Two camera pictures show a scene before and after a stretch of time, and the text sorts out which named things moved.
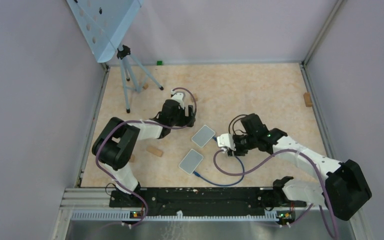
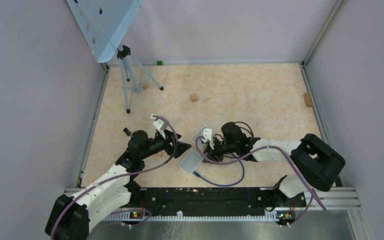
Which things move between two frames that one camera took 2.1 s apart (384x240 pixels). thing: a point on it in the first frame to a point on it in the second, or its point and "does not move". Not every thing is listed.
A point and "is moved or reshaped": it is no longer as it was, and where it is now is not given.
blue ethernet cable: x=214 y=184 does not move
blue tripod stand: x=134 y=75 does not move
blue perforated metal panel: x=103 y=23 does not move
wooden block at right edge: x=307 y=99 does not move
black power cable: x=233 y=128 is moved or reshaped
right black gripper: x=238 y=152 to x=214 y=153
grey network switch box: x=191 y=161 does not move
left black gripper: x=186 y=121 to x=171 y=150
